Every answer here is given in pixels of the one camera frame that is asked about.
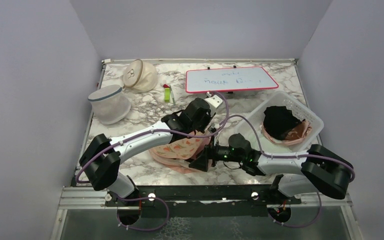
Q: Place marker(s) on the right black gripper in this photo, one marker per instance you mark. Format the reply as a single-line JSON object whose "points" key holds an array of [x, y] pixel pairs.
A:
{"points": [[201, 161]]}

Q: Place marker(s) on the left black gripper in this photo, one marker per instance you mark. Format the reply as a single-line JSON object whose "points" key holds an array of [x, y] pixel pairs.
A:
{"points": [[208, 117]]}

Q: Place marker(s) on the floral mesh laundry bag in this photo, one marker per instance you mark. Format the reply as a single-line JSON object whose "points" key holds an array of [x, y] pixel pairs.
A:
{"points": [[177, 155]]}

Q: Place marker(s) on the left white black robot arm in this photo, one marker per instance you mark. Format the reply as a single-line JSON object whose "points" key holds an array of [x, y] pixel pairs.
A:
{"points": [[102, 158]]}

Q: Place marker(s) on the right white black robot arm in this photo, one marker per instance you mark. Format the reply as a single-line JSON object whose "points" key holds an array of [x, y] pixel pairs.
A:
{"points": [[317, 170]]}

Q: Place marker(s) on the black bra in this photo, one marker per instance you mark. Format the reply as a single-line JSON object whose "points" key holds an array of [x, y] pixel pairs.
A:
{"points": [[279, 122]]}

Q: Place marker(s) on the white mesh laundry bag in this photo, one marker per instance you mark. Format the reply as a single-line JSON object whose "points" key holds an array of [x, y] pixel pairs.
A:
{"points": [[109, 104]]}

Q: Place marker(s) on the pink bra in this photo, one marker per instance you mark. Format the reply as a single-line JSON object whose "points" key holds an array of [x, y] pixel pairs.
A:
{"points": [[295, 136]]}

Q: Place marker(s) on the green red marker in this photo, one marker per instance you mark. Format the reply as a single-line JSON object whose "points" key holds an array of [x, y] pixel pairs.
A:
{"points": [[168, 94]]}

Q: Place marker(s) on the red framed whiteboard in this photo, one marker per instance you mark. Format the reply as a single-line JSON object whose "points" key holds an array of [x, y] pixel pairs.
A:
{"points": [[252, 78]]}

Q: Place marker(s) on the white plastic basket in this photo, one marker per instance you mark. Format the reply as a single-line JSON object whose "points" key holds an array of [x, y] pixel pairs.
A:
{"points": [[299, 110]]}

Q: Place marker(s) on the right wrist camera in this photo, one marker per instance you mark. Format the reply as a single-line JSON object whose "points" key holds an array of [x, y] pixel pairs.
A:
{"points": [[213, 128]]}

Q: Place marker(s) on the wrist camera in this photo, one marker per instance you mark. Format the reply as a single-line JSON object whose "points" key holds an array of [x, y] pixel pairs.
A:
{"points": [[215, 102], [213, 128]]}

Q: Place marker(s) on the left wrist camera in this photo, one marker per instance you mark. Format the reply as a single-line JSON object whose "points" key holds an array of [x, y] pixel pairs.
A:
{"points": [[215, 102]]}

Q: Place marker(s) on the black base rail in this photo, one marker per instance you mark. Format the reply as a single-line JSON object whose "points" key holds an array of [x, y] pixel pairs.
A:
{"points": [[195, 201]]}

